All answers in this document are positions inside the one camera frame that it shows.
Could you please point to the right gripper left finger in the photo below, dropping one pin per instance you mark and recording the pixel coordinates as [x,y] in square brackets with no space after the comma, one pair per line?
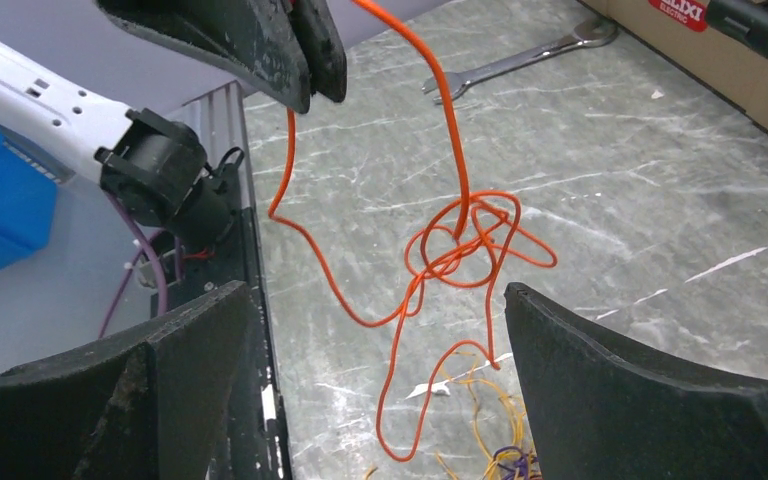
[144,403]

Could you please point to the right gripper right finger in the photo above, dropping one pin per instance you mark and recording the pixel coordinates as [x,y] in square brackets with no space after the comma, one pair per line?
[602,405]

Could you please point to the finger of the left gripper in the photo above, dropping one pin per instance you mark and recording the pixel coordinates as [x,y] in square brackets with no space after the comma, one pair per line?
[318,37]

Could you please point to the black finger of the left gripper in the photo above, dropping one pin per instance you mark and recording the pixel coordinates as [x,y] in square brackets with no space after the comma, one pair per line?
[258,42]

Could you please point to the silver combination wrench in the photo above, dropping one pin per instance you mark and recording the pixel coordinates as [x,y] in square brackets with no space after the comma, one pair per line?
[591,33]

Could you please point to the tan plastic toolbox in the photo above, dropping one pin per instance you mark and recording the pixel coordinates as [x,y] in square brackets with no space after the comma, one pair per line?
[679,31]

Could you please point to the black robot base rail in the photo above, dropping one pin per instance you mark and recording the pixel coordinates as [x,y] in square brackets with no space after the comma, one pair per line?
[253,442]

